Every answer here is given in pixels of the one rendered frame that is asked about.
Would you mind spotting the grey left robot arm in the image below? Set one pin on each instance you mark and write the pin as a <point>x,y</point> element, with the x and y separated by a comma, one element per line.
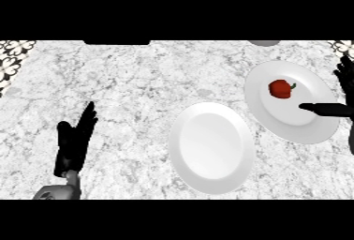
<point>60,189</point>

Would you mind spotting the white oval plate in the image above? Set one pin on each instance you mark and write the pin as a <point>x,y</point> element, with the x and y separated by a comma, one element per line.
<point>211,148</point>

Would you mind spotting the red bell pepper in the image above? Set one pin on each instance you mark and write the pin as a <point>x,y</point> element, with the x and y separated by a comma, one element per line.
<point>280,89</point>

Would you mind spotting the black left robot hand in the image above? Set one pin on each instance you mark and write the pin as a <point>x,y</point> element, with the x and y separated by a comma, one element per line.
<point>72,140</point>

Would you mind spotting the grey round object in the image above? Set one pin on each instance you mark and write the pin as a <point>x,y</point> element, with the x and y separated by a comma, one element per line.
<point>264,43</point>

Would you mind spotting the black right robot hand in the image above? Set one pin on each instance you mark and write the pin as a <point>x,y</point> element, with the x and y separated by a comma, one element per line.
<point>342,108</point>

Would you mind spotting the white round plate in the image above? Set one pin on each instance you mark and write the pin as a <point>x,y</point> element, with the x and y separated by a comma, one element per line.
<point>295,122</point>

